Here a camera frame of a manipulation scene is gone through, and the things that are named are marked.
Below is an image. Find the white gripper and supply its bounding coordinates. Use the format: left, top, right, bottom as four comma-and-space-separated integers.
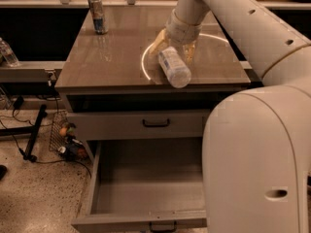
149, 11, 202, 65

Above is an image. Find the clear plastic water bottle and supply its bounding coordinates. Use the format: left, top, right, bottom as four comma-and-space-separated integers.
157, 47, 191, 88

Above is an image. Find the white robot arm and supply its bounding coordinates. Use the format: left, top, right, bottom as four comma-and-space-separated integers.
166, 0, 311, 233

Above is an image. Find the closed grey top drawer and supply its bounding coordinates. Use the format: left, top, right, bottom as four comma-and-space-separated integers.
67, 110, 210, 142

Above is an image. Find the grey drawer cabinet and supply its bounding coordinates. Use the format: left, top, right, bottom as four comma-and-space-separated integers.
54, 5, 252, 233

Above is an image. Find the open grey middle drawer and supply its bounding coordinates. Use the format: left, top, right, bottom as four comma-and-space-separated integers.
72, 137, 206, 233

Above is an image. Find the clear bottle on ledge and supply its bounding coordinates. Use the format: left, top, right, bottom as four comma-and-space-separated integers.
0, 38, 19, 67

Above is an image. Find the silver blue drink can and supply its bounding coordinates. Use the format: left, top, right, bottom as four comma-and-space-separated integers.
87, 0, 108, 35

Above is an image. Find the black stand leg left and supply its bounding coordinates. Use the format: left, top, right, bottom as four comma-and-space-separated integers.
0, 105, 47, 162

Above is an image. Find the wire basket with items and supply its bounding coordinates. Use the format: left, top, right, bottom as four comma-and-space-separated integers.
49, 111, 88, 160

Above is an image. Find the black power cable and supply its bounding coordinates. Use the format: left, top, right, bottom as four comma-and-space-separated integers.
0, 94, 92, 178

